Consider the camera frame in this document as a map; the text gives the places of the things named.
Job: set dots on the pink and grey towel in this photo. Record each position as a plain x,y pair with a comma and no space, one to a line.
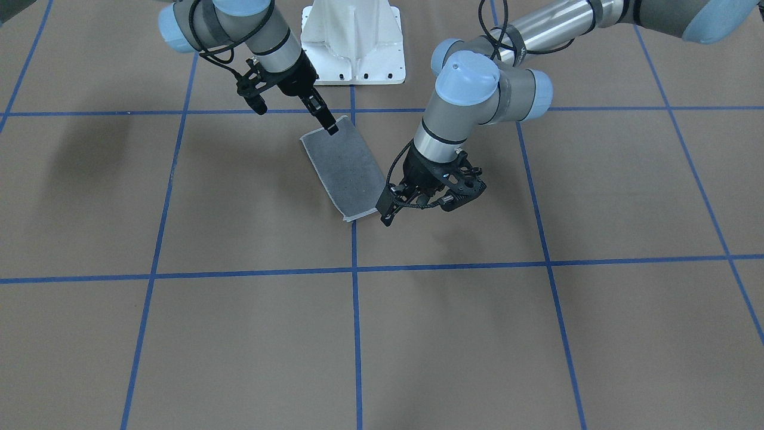
347,169

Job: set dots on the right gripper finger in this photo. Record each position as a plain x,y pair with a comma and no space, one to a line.
325,118
310,99

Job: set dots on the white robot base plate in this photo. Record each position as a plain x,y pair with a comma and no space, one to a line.
354,42

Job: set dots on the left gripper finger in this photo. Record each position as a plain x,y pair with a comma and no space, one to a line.
463,185
392,199

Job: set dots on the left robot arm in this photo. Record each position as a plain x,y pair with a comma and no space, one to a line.
482,82

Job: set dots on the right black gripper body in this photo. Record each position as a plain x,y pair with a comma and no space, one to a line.
298,79

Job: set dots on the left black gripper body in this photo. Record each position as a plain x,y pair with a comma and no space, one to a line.
421,174

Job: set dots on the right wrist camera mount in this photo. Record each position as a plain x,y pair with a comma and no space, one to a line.
253,83

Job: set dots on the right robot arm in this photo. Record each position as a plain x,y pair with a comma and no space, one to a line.
251,40

